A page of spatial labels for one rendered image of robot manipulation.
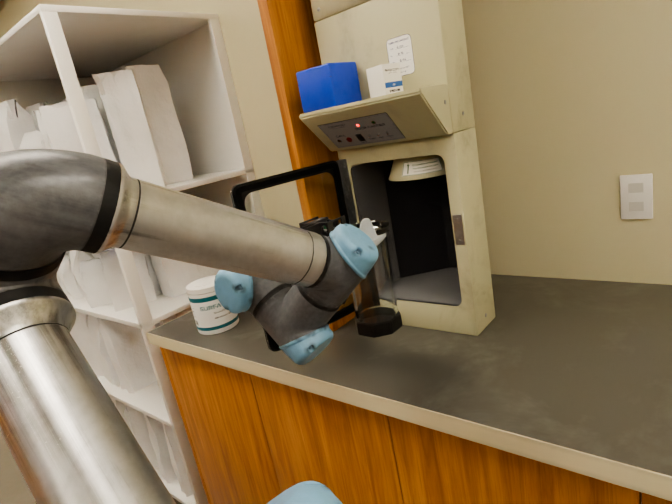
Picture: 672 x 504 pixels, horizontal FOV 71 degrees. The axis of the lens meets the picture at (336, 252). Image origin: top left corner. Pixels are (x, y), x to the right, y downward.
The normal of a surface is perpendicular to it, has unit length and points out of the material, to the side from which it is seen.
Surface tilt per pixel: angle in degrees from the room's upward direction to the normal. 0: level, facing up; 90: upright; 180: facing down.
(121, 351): 84
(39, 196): 80
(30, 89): 90
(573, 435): 0
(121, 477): 46
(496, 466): 90
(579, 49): 90
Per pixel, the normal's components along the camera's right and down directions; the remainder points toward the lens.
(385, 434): -0.62, 0.32
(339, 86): 0.76, 0.03
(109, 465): 0.48, -0.70
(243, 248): 0.55, 0.29
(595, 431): -0.19, -0.95
